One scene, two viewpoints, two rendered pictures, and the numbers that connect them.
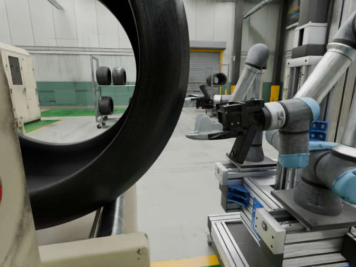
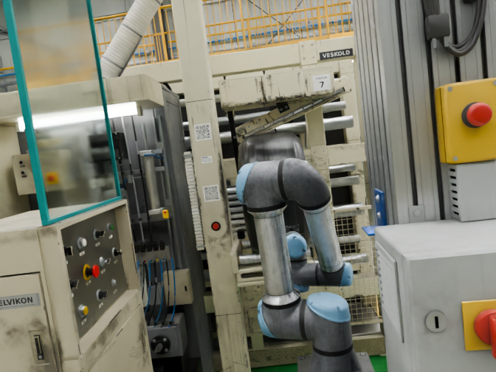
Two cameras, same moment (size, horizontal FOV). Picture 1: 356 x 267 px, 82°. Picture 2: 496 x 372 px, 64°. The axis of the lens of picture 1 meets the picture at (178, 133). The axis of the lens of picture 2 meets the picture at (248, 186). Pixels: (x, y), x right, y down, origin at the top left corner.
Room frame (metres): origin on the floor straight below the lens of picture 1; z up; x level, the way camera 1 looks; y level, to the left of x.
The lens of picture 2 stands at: (0.77, -1.62, 1.40)
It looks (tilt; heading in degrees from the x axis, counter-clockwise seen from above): 5 degrees down; 105
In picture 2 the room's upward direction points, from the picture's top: 7 degrees counter-clockwise
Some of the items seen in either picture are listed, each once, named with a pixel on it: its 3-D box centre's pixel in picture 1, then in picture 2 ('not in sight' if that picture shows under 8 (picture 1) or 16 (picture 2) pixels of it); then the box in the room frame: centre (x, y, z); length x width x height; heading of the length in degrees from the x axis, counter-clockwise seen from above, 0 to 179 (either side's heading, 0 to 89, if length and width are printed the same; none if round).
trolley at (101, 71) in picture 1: (119, 92); not in sight; (5.86, 1.64, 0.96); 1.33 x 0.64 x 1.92; 96
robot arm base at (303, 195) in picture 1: (318, 190); (333, 357); (0.67, -0.51, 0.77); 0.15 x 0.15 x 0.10
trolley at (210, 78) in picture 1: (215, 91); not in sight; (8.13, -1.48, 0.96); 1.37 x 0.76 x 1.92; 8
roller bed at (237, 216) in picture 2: not in sight; (230, 212); (0.06, 0.59, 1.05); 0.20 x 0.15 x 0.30; 12
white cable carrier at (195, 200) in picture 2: not in sight; (195, 200); (0.03, 0.15, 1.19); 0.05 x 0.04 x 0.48; 102
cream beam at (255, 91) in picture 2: not in sight; (276, 90); (0.41, 0.59, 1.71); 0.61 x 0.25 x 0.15; 12
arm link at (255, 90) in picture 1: (254, 93); not in sight; (1.29, -0.48, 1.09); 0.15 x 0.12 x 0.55; 163
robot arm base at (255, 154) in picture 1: (250, 149); not in sight; (1.16, -0.43, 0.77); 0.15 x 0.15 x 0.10
